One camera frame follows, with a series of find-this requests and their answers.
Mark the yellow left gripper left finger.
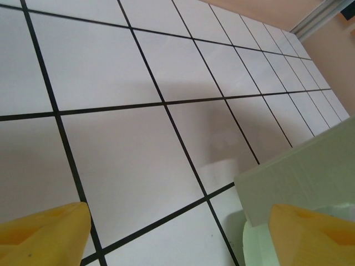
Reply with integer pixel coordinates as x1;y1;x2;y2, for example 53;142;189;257
0;202;92;266

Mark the pale green paper box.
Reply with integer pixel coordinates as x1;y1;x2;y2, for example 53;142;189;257
234;115;355;266

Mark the aluminium corner post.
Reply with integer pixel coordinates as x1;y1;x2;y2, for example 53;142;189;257
289;0;355;38

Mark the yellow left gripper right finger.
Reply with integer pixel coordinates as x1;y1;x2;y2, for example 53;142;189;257
268;203;355;266

